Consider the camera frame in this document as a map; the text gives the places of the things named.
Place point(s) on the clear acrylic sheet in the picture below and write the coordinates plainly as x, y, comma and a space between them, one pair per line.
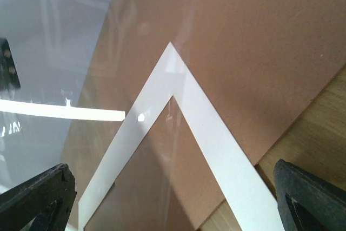
99, 54

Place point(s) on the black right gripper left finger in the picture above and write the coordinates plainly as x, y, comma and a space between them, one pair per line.
44, 202

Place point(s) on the brown backing board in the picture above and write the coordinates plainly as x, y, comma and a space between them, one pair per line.
261, 63

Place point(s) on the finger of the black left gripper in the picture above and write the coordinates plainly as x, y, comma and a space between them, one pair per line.
9, 75

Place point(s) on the white photo mat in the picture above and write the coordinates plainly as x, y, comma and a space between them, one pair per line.
253, 204

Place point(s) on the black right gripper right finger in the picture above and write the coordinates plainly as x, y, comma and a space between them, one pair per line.
307, 202

